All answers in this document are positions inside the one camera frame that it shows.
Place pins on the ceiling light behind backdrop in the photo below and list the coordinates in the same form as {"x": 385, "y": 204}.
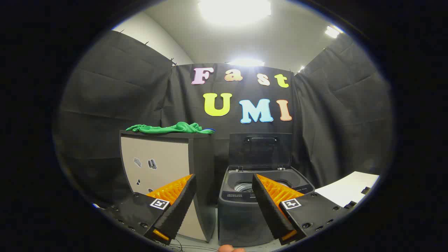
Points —
{"x": 246, "y": 62}

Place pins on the white flat panel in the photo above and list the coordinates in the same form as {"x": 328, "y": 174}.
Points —
{"x": 346, "y": 189}

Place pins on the green polo shirt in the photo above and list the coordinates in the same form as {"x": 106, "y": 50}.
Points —
{"x": 175, "y": 128}

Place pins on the beige and black cabinet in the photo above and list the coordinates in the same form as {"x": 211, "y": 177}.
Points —
{"x": 157, "y": 154}

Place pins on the small ceiling light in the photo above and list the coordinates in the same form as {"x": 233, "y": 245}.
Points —
{"x": 331, "y": 32}

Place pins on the large ceiling light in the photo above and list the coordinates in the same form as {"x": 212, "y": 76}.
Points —
{"x": 234, "y": 10}

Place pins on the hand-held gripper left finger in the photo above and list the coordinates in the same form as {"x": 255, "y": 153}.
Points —
{"x": 178, "y": 206}

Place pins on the grey washing machine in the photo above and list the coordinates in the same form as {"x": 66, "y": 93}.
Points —
{"x": 238, "y": 220}

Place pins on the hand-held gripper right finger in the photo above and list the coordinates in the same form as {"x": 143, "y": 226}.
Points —
{"x": 269, "y": 206}

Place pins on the dark washing machine lid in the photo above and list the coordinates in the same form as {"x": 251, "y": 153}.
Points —
{"x": 259, "y": 154}

